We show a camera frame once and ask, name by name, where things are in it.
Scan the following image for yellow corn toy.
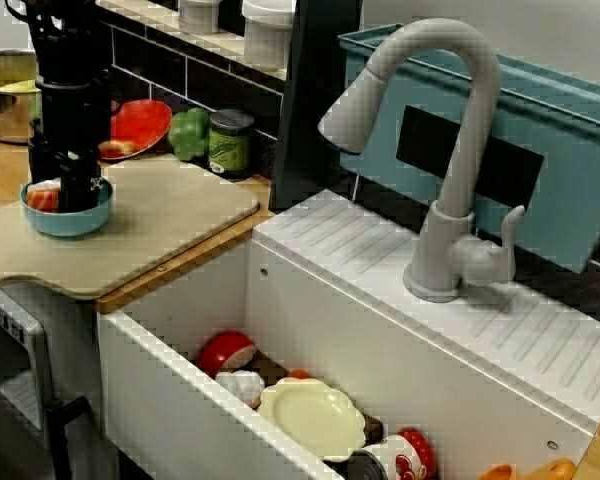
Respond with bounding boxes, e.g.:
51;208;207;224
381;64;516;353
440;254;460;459
0;79;40;94

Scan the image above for beige cutting board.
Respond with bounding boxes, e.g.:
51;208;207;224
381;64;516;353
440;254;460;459
0;153;260;303

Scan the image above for salmon sushi toy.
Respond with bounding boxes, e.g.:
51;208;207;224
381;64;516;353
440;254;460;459
25;179;62;214

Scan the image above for black cabinet handle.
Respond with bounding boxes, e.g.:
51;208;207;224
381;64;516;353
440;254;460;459
44;396;90;480

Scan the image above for toy chicken drumstick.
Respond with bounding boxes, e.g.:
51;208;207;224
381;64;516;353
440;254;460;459
98;139;136;157

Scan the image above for green toy can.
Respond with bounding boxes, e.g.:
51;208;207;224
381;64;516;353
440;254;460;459
208;108;255;182

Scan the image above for beige tiled ledge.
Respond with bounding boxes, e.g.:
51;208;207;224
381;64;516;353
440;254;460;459
84;0;289;81

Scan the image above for toy ice cream cone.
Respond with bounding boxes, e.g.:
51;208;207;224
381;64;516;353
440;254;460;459
214;369;266;409

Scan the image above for blue plastic bowl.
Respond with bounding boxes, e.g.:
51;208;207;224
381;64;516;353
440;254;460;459
19;177;115;237

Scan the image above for small white storage jar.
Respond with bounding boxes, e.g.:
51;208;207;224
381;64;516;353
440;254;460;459
177;0;221;35

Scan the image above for orange toy strainer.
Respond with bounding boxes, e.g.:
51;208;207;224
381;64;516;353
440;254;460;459
479;458;579;480

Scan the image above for white toy sink unit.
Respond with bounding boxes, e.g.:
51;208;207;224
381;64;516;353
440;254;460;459
97;188;600;480

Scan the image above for grey toy dishwasher panel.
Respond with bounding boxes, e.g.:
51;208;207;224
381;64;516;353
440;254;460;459
0;282;56;436

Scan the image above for yellow flower-shaped plate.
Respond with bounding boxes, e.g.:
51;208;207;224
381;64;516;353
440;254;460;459
257;377;369;464

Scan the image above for steel cooking pot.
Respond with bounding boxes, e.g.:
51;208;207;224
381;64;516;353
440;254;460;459
0;49;44;146

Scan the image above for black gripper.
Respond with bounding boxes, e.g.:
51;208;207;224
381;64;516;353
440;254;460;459
28;82;114;211

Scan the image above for green bell pepper toy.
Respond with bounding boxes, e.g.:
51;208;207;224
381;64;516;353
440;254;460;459
167;107;212;162

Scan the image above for dark vertical post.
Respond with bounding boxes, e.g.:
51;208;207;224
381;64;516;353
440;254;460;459
269;0;364;211

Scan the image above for teal plastic bin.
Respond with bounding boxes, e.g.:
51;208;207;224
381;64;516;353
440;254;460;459
337;23;600;275

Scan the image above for grey toy faucet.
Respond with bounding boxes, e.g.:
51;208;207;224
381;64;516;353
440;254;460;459
317;17;527;305

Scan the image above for red plastic plate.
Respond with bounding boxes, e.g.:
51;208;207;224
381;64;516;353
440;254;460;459
99;98;174;161

